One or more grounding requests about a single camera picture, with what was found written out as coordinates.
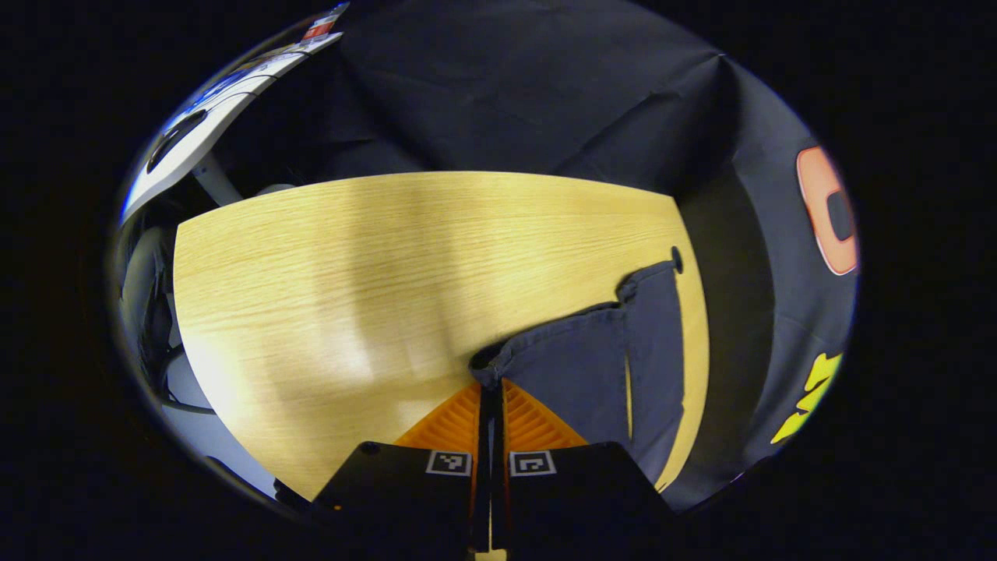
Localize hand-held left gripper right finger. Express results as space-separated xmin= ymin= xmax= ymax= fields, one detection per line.
xmin=491 ymin=378 xmax=678 ymax=557

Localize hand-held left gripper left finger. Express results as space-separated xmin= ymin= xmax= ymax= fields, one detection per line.
xmin=310 ymin=380 xmax=485 ymax=554

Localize dark grey jeans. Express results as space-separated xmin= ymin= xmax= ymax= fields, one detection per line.
xmin=469 ymin=259 xmax=688 ymax=485

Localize black backdrop cloth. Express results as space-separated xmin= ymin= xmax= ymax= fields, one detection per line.
xmin=214 ymin=0 xmax=861 ymax=513

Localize white side table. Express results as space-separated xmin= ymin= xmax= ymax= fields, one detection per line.
xmin=119 ymin=2 xmax=350 ymax=227

